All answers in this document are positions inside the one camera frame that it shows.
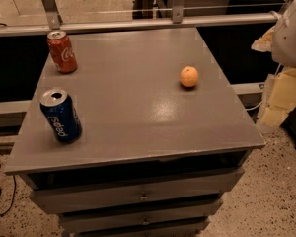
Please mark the grey drawer cabinet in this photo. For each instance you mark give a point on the grey drawer cabinet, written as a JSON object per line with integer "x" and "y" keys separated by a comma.
{"x": 138, "y": 121}

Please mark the metal railing frame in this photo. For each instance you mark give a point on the metal railing frame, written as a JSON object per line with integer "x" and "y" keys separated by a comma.
{"x": 32, "y": 17}

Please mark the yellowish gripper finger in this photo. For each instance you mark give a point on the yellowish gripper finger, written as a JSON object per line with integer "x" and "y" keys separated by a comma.
{"x": 264, "y": 43}

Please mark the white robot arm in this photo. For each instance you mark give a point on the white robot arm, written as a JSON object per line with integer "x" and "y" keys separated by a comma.
{"x": 280, "y": 40}

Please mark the grey drawer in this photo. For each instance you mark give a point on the grey drawer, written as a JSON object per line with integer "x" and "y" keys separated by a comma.
{"x": 90, "y": 197}
{"x": 145, "y": 214}
{"x": 160, "y": 229}

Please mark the top grey drawer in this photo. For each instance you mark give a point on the top grey drawer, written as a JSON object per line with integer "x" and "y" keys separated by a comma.
{"x": 90, "y": 197}

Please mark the middle grey drawer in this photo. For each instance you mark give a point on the middle grey drawer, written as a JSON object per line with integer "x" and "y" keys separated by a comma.
{"x": 145, "y": 214}

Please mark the red coke can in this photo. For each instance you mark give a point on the red coke can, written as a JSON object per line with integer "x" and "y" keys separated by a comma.
{"x": 61, "y": 51}

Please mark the bottom grey drawer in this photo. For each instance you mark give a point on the bottom grey drawer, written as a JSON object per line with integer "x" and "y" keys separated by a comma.
{"x": 160, "y": 229}

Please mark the blue pepsi can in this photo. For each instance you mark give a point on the blue pepsi can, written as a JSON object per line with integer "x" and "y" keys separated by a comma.
{"x": 58, "y": 109}

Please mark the orange fruit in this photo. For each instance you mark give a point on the orange fruit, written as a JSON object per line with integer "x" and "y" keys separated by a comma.
{"x": 189, "y": 76}

